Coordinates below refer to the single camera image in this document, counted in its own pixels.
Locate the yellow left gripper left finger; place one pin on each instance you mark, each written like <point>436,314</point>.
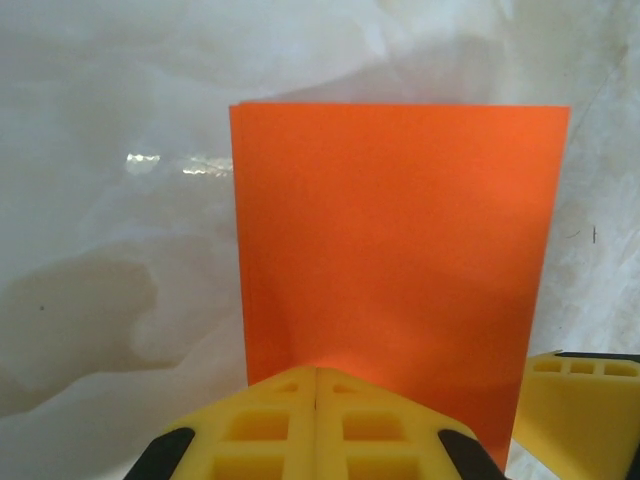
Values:
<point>260,425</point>

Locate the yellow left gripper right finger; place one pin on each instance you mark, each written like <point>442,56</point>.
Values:
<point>380,425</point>

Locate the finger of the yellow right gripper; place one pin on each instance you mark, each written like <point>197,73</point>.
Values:
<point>585,415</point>

